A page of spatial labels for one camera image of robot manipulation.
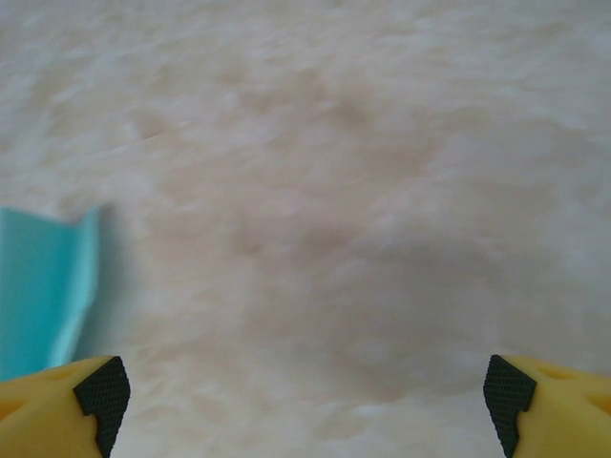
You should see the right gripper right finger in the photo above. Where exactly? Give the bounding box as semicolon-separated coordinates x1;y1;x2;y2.
482;353;611;458

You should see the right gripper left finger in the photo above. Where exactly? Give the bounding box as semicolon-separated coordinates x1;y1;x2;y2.
0;355;132;458

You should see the teal paper sheet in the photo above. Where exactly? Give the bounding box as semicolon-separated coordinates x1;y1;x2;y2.
0;204;102;383

